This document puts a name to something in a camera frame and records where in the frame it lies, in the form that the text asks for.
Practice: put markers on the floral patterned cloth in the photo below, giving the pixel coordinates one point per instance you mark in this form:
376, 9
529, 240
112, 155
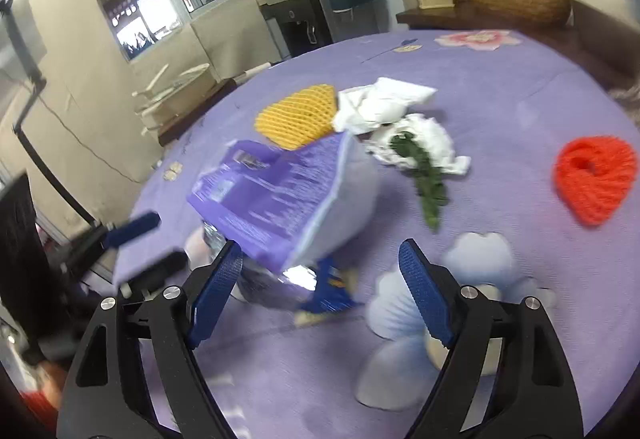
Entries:
630, 99

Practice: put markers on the black tripod stand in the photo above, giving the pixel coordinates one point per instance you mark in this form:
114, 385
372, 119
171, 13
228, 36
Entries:
64, 184

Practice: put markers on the dark teal roll holder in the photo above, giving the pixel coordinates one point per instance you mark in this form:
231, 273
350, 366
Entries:
357, 19

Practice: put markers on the blue snack bag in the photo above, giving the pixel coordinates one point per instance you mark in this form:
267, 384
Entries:
327, 291

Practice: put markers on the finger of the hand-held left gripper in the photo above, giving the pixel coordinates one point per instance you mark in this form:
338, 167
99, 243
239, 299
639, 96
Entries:
157, 266
132, 226

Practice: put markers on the green vegetable leaf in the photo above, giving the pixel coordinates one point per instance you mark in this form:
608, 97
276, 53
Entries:
430, 189

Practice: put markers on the purple snack bag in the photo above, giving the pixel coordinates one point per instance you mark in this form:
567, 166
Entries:
270, 204

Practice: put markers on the brown pot with white lid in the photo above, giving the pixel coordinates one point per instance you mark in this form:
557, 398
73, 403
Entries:
600, 29

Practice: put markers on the dark wooden board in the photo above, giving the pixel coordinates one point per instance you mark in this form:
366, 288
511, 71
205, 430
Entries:
200, 111

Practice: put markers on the white tissue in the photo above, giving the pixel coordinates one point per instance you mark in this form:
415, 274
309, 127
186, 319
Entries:
385, 101

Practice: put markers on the purple floral tablecloth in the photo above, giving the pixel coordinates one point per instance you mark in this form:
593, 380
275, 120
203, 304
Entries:
500, 94

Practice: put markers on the white paper towel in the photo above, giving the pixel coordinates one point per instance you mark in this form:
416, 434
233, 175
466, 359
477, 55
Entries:
435, 144

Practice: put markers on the yellow foam fruit net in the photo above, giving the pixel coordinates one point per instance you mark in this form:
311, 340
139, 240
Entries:
297, 116

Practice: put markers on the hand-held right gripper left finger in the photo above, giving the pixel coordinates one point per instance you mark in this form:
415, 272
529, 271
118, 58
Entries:
215, 299

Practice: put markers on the red foam fruit net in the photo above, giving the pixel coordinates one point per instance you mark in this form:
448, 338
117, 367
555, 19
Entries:
600, 199

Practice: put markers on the water dispenser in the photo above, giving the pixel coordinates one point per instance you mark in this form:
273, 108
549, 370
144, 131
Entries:
290, 9

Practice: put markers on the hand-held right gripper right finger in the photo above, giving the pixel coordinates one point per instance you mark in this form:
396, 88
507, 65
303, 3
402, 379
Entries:
427, 294

